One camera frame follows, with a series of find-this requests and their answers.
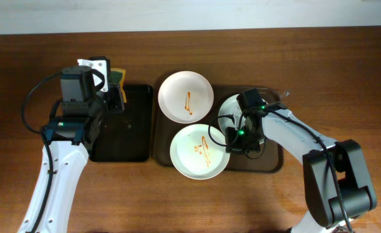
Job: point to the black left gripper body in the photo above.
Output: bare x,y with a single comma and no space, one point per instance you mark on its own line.
115,98

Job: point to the green yellow sponge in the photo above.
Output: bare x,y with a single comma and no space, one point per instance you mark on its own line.
117,78

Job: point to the white plate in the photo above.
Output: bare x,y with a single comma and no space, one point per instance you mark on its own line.
195,153
185,97
230,121

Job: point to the white plate bottom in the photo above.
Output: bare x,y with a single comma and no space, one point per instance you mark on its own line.
195,153

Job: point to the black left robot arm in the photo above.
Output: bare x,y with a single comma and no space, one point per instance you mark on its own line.
88,95

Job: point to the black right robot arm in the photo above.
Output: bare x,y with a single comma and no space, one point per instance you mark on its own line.
338,186

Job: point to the small black tray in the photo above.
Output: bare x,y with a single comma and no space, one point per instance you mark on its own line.
126,136

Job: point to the large brown tray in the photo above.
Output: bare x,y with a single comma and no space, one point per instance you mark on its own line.
269,161

